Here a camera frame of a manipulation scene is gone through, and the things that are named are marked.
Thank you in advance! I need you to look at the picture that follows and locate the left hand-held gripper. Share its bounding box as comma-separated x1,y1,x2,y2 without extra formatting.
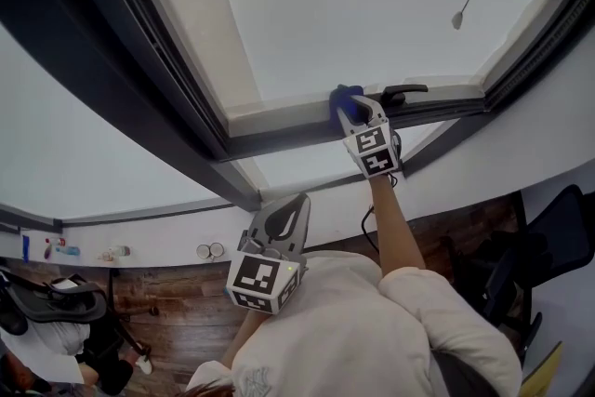
225,192,312,317

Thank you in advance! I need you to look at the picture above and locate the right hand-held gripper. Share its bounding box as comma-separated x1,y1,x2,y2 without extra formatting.
336,94,403,180

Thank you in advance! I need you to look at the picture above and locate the black mesh office chair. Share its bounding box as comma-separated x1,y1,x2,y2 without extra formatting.
0,264,159,368

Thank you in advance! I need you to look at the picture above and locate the yellow wooden board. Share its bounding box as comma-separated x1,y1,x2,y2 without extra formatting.
520,341,563,397

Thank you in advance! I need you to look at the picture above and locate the blue cleaning cloth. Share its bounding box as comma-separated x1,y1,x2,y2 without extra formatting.
328,83,366,126

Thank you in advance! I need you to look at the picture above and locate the black window handle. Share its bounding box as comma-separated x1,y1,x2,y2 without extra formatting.
380,83,429,106

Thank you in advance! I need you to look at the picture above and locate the person's left forearm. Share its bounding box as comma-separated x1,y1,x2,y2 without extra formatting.
220,309,266,368

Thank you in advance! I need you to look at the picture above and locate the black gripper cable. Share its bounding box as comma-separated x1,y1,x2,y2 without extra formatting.
361,171,401,255

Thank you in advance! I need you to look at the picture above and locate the person's white sweatshirt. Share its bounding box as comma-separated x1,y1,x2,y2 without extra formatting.
185,249,524,397

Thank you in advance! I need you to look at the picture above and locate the person's right forearm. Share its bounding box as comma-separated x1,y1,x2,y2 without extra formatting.
369,174,427,283

